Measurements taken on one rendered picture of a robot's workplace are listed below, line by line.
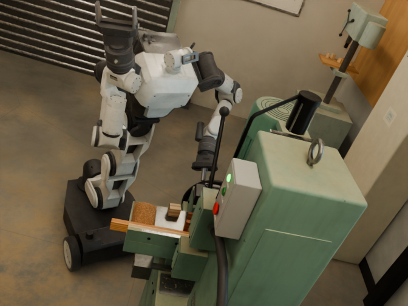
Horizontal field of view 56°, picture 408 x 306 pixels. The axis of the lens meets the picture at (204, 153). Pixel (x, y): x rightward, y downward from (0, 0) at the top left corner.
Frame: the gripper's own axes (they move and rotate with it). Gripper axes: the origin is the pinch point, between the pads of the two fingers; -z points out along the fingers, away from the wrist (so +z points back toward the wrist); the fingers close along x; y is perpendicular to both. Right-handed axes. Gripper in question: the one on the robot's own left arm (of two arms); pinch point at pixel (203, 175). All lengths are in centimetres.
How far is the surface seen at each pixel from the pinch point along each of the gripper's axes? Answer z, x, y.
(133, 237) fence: -40, 15, 32
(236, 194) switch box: -41, -27, 82
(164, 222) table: -30.1, 7.9, 21.1
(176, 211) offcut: -25.0, 4.1, 19.8
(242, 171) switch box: -35, -28, 82
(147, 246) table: -41, 11, 28
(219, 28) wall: 223, 33, -128
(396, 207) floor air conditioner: 30, -113, -107
